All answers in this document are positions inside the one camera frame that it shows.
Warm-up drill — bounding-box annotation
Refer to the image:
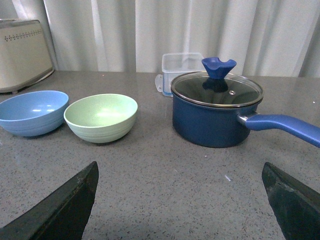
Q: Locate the clear plastic food container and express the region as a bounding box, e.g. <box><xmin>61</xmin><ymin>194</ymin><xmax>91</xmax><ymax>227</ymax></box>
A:
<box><xmin>154</xmin><ymin>52</ymin><xmax>205</xmax><ymax>97</ymax></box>

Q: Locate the glass lid blue knob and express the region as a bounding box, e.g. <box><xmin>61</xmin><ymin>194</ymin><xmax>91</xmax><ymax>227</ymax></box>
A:
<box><xmin>171</xmin><ymin>57</ymin><xmax>264</xmax><ymax>108</ymax></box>

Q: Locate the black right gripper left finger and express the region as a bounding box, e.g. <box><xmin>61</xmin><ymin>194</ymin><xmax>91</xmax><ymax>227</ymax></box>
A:
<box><xmin>0</xmin><ymin>161</ymin><xmax>99</xmax><ymax>240</ymax></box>

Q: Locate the white curtain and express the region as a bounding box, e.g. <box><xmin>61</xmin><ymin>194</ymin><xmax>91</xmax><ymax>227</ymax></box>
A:
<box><xmin>0</xmin><ymin>0</ymin><xmax>320</xmax><ymax>77</ymax></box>

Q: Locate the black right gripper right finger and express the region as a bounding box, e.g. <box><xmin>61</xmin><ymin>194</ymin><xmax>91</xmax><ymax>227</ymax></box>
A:
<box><xmin>261</xmin><ymin>162</ymin><xmax>320</xmax><ymax>240</ymax></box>

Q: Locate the light blue bowl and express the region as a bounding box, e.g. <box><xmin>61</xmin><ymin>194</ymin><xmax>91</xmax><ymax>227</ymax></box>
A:
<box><xmin>0</xmin><ymin>90</ymin><xmax>69</xmax><ymax>137</ymax></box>

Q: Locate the dark blue saucepan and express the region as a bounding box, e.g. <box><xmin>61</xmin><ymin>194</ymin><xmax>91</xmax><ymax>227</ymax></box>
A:
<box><xmin>172</xmin><ymin>96</ymin><xmax>320</xmax><ymax>148</ymax></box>

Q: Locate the cream toaster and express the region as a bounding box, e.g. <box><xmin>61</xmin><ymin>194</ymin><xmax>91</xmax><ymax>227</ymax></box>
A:
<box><xmin>0</xmin><ymin>19</ymin><xmax>54</xmax><ymax>93</ymax></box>

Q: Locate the light green bowl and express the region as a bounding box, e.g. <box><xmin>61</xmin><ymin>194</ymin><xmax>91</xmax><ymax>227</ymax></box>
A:
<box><xmin>63</xmin><ymin>93</ymin><xmax>138</xmax><ymax>144</ymax></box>

